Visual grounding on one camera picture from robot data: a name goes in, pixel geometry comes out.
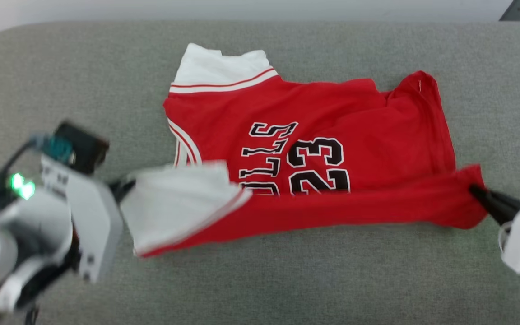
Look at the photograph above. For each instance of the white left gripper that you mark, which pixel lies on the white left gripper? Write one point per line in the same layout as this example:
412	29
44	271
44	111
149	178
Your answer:
95	221

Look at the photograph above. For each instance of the red and white basketball jersey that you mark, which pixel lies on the red and white basketball jersey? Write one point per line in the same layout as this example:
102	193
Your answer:
355	113

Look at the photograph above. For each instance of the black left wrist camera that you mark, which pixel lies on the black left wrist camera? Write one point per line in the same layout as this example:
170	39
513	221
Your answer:
84	144

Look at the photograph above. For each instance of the grey metal foot bracket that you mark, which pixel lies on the grey metal foot bracket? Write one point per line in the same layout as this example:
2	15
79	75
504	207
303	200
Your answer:
517	9

